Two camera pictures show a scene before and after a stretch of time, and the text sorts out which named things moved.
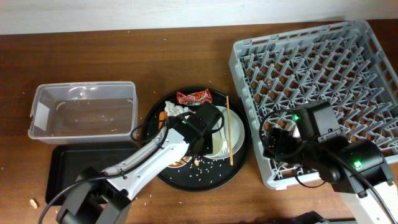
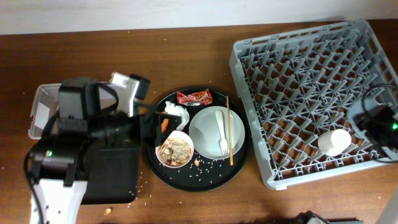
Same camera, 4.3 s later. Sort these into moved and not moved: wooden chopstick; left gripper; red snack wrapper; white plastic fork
Moved: left gripper
Not moved: white plastic fork; red snack wrapper; wooden chopstick
